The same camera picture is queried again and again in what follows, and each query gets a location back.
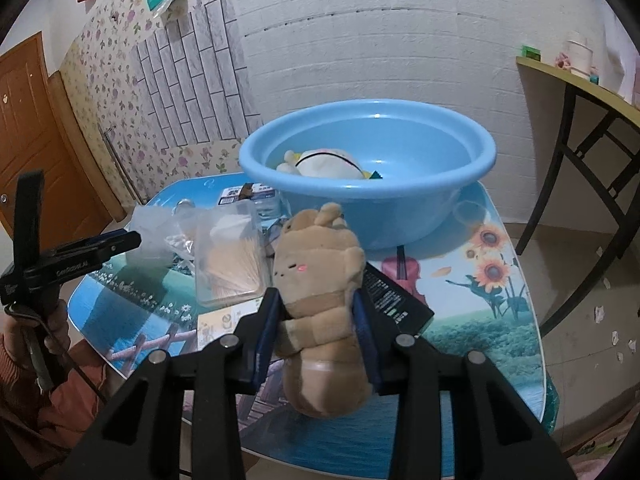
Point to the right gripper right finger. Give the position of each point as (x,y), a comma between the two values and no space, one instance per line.
(496,435)

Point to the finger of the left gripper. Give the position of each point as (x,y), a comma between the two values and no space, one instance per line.
(92,263)
(104,246)

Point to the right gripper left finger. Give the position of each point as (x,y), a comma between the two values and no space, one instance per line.
(137,435)

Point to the translucent plastic container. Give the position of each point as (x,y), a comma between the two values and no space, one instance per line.
(153,253)

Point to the bag of cotton swabs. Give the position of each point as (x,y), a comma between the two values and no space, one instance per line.
(182,229)

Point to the clear toothpick box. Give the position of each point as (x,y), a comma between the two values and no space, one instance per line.
(229,257)

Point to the face tissue pack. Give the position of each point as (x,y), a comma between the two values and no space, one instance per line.
(215,324)

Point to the brown plush toy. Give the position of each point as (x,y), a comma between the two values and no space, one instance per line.
(318,266)

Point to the white yellow plush toy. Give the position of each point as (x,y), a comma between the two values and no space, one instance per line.
(326,163)

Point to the person's left hand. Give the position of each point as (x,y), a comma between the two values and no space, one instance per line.
(14,333)

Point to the wooden door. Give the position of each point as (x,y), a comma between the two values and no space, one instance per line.
(39,130)

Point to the blue plastic basin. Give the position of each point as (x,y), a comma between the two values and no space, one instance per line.
(426,155)

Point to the side table with black legs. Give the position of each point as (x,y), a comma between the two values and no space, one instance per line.
(627,220)

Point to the green small box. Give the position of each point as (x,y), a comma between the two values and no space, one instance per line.
(530,52)

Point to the white paper cup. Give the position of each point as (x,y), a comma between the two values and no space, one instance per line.
(580,54)

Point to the clear box with brown strap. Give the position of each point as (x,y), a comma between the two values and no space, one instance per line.
(265,199)

